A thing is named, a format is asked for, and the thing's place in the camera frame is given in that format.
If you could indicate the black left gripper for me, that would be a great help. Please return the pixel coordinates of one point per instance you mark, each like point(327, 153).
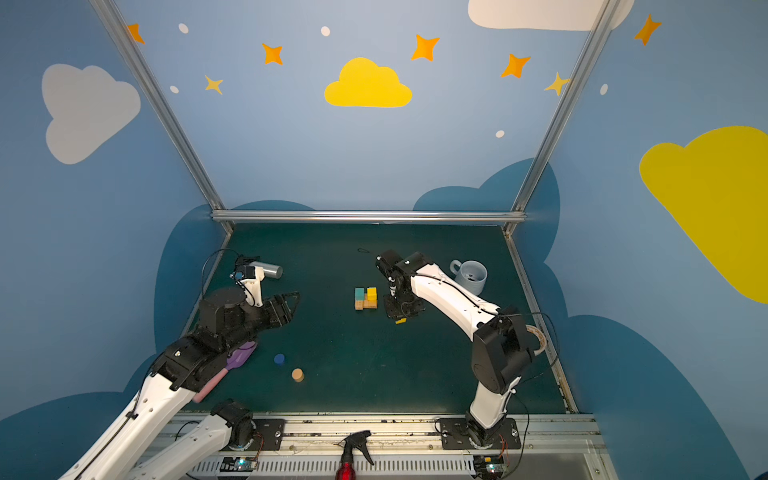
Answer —
point(271, 310)

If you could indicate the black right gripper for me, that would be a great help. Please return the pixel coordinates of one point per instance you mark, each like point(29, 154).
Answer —
point(398, 303)

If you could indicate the wooden cylinder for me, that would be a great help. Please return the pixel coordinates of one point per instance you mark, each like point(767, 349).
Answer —
point(298, 375)

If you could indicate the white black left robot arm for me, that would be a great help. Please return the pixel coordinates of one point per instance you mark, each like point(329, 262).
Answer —
point(229, 322)

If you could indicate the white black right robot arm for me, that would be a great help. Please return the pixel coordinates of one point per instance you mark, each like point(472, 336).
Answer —
point(501, 350)

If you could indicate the silver spray bottle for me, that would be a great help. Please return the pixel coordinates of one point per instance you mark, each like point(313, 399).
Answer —
point(267, 270)

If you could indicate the purple pink brush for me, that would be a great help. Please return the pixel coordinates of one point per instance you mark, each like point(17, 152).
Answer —
point(235, 360)

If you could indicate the light blue ceramic mug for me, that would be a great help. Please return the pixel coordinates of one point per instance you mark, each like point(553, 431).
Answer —
point(471, 275)

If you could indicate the white tape roll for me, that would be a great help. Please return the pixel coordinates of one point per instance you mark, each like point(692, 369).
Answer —
point(541, 338)

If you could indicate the left controller board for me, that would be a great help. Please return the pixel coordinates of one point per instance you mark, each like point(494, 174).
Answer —
point(238, 465)

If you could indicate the controller board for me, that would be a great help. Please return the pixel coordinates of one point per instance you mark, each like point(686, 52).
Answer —
point(488, 467)
point(238, 465)

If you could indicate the red spray bottle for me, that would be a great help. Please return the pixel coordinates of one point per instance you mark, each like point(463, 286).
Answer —
point(352, 442)

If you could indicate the right controller board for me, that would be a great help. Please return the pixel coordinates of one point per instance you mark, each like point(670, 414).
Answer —
point(488, 467)

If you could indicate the aluminium back frame rail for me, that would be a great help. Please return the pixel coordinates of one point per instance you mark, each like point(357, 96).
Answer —
point(365, 217)

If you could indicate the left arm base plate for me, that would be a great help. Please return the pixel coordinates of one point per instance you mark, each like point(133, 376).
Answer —
point(267, 435)

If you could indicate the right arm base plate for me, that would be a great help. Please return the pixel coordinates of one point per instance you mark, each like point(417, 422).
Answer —
point(463, 434)

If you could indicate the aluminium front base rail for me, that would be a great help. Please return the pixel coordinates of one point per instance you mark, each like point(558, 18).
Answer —
point(376, 447)

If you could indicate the aluminium left frame post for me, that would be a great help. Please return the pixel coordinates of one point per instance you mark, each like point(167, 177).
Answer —
point(113, 21)

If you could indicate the aluminium frame post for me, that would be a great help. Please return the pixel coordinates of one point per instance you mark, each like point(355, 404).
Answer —
point(584, 65)
point(113, 21)

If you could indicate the aluminium right frame post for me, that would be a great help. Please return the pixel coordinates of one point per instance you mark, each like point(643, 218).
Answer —
point(584, 65)

